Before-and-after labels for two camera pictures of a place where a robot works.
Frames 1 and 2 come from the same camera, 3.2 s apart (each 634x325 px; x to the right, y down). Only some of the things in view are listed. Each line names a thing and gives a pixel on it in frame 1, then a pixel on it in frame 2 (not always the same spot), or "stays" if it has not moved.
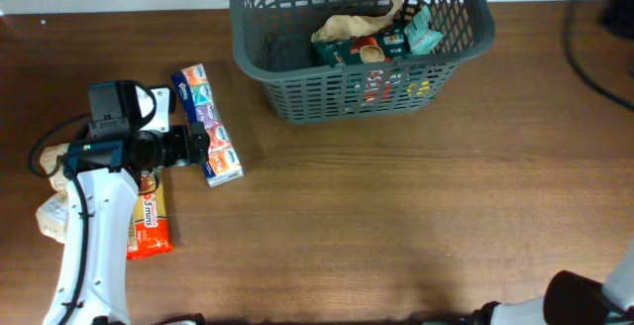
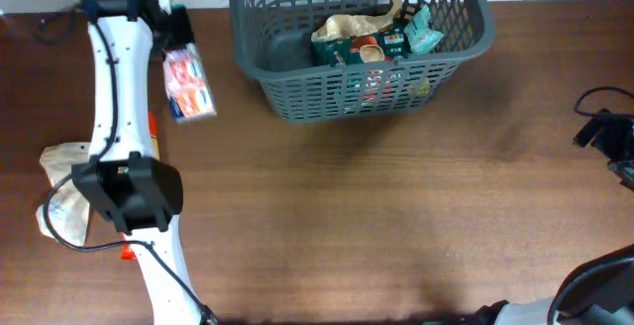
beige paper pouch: x=338 y=27 stays
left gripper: x=182 y=150 -> x=184 y=16
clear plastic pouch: x=52 y=209 stays
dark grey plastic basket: x=275 y=13 stays
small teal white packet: x=420 y=36 stays
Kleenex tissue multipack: x=223 y=162 -> x=187 y=85
